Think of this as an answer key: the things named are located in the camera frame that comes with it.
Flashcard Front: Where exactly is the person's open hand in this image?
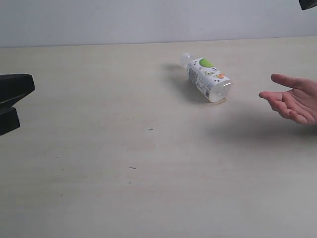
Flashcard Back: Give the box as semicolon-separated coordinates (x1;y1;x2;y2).
259;74;317;125

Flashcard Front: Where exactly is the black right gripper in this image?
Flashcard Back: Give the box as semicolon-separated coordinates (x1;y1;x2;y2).
299;0;317;10

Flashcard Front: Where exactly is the clear bottle white fruit label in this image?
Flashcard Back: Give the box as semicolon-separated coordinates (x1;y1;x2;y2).
180;53;232;103

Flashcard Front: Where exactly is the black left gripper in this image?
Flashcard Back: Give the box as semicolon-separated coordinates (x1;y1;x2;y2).
0;74;35;135

